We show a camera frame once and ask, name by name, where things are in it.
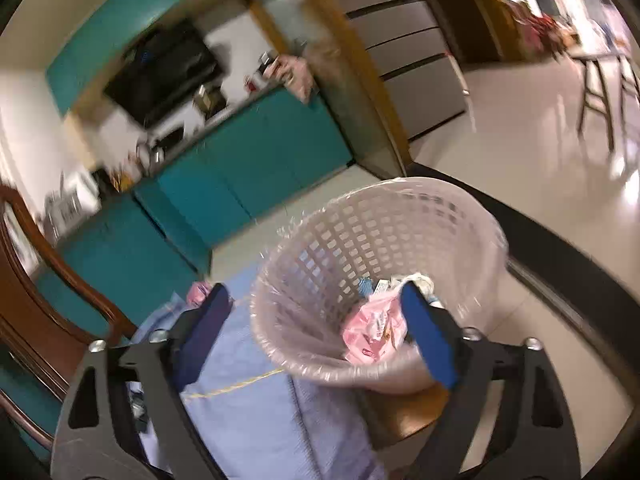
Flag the carved wooden chair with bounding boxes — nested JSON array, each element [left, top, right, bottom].
[[0, 185, 138, 453]]

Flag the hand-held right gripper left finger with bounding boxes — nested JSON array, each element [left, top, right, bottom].
[[52, 282, 233, 480]]

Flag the clear plastic bin liner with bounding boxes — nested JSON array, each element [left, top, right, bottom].
[[250, 176, 512, 395]]

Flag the pink plastic bag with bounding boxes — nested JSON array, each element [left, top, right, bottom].
[[342, 292, 416, 366]]

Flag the pink printed packet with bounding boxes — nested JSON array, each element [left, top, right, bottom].
[[187, 281, 213, 308]]

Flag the blue woven cloth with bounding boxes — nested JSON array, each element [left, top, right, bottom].
[[127, 265, 391, 480]]

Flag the silver refrigerator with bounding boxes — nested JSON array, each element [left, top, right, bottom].
[[320, 0, 471, 143]]

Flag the teal base cabinets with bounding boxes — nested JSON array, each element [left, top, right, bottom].
[[0, 87, 353, 441]]

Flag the pink hanging cloth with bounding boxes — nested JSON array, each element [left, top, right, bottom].
[[277, 55, 316, 103]]

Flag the white plastic lattice basket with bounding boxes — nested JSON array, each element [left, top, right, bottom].
[[250, 176, 511, 395]]

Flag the distant table with dark legs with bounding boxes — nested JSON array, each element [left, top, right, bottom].
[[570, 50, 640, 153]]

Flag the black range hood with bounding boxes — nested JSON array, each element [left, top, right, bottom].
[[102, 20, 226, 128]]

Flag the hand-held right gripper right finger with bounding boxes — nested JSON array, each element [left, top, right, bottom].
[[400, 280, 584, 480]]

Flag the glass sliding door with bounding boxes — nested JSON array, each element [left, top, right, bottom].
[[235, 0, 411, 176]]

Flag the teal wall cabinet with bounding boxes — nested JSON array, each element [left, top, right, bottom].
[[45, 0, 236, 116]]

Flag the steel cooking pot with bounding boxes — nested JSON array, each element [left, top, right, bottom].
[[192, 85, 216, 113]]

